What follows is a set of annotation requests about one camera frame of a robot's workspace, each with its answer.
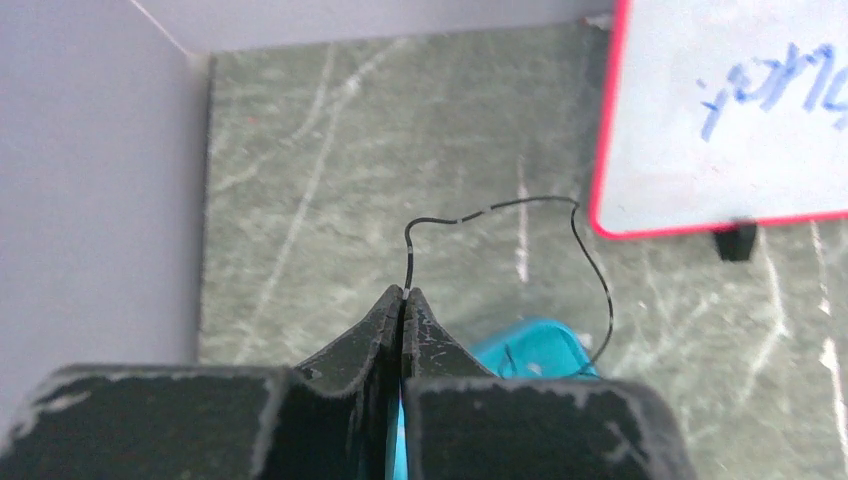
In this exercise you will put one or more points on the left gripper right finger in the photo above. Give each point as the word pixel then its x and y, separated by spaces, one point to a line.
pixel 463 422

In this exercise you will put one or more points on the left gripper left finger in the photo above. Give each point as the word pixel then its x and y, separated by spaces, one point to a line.
pixel 330 417

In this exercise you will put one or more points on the teal square tray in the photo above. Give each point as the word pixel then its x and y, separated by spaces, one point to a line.
pixel 536 347

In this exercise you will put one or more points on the red-framed whiteboard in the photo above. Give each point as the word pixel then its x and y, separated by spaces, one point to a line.
pixel 718 115

